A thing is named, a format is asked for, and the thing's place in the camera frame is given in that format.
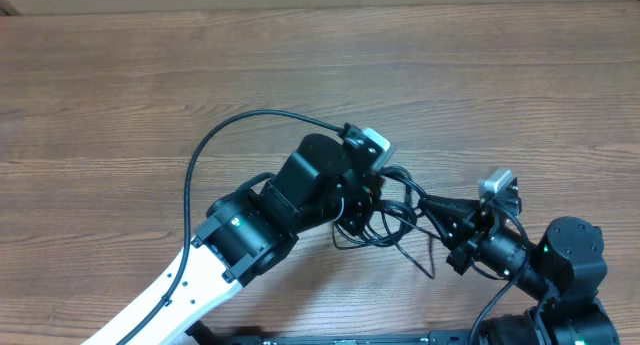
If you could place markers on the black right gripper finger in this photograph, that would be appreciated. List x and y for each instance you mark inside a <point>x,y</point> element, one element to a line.
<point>437,205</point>
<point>454,224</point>

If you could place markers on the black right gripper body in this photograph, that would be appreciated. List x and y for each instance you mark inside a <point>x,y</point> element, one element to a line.
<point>462,260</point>

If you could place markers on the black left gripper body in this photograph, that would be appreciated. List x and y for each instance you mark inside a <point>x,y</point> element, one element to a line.
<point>352,210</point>

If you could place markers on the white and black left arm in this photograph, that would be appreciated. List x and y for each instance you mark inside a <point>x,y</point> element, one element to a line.
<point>249,231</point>

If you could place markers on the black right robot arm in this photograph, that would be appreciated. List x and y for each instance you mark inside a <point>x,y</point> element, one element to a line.
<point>561,273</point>

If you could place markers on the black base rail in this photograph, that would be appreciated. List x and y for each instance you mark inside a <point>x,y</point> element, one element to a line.
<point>350,340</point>

